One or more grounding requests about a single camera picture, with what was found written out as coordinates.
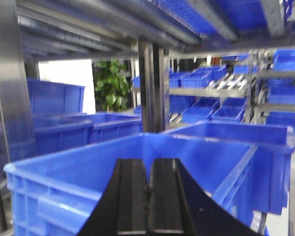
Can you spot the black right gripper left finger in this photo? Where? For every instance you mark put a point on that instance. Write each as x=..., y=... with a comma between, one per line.
x=122, y=209

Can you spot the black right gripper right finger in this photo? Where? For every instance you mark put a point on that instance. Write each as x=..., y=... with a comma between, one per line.
x=178, y=206

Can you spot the blue bin in front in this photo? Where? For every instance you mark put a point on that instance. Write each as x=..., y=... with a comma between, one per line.
x=54, y=194

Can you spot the blue bin right adjacent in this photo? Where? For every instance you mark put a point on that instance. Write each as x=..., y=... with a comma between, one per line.
x=275, y=143

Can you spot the green potted plant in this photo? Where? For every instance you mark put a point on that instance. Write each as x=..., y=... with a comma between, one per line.
x=111, y=87

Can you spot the dark steel upright post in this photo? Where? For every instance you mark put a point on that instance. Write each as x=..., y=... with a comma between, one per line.
x=154, y=86

